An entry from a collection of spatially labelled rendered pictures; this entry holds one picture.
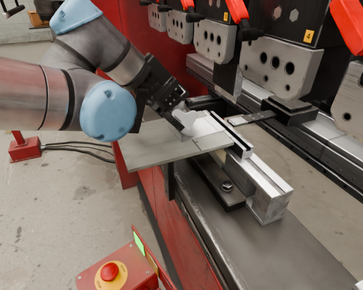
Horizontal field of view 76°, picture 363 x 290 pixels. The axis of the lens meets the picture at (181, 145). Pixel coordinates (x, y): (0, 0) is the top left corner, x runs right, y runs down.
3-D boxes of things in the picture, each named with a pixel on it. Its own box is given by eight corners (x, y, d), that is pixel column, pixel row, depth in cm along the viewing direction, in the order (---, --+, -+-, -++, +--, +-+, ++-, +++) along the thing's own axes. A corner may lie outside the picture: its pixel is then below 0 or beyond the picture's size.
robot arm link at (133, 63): (107, 77, 41) (99, 65, 47) (126, 93, 44) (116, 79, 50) (135, 45, 41) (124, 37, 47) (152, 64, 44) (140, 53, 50)
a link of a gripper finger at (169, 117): (186, 129, 53) (159, 103, 49) (182, 134, 53) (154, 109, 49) (181, 122, 57) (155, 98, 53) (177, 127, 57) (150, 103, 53)
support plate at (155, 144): (113, 131, 63) (113, 128, 62) (200, 113, 71) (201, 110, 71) (128, 173, 49) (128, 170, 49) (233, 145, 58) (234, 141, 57)
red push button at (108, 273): (99, 275, 53) (96, 268, 51) (116, 265, 55) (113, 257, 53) (106, 291, 51) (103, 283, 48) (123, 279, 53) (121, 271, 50)
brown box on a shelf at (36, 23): (29, 24, 211) (23, 8, 204) (60, 22, 221) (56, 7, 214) (29, 29, 190) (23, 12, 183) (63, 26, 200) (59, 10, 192)
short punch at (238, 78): (211, 90, 63) (214, 53, 58) (218, 88, 64) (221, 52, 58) (231, 105, 56) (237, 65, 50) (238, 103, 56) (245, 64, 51)
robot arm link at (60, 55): (29, 110, 31) (78, 46, 32) (6, 88, 38) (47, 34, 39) (76, 134, 38) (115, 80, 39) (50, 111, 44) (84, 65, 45)
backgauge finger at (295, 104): (218, 118, 70) (220, 103, 67) (286, 103, 78) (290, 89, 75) (242, 139, 61) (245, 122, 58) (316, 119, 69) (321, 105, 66)
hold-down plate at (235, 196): (178, 145, 77) (178, 137, 75) (193, 141, 79) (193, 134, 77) (226, 214, 55) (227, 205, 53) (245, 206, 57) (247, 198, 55)
